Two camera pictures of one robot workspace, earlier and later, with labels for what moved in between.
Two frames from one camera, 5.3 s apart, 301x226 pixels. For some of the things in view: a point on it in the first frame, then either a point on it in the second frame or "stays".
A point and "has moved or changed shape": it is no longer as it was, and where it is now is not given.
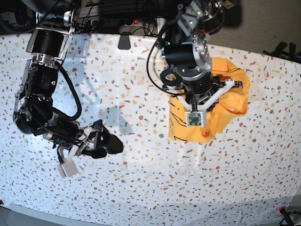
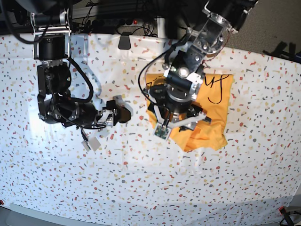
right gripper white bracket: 195,115 → 174,110
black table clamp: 124,41 stays
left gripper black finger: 112,143 → 124,115
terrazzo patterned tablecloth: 255,163 stays
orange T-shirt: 233,101 has moved or changed shape
